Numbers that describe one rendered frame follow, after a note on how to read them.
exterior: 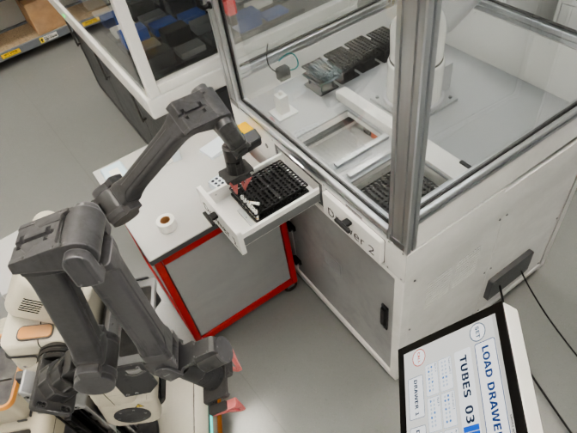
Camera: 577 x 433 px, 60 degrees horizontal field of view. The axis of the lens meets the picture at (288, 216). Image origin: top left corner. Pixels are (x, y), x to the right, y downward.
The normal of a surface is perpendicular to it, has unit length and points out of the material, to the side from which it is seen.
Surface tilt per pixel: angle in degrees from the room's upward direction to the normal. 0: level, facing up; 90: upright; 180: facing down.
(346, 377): 0
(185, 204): 0
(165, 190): 0
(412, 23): 90
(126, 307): 90
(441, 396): 50
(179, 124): 63
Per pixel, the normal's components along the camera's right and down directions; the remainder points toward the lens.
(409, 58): -0.82, 0.49
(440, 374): -0.83, -0.43
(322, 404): -0.12, -0.66
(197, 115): 0.39, -0.35
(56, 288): 0.18, 0.75
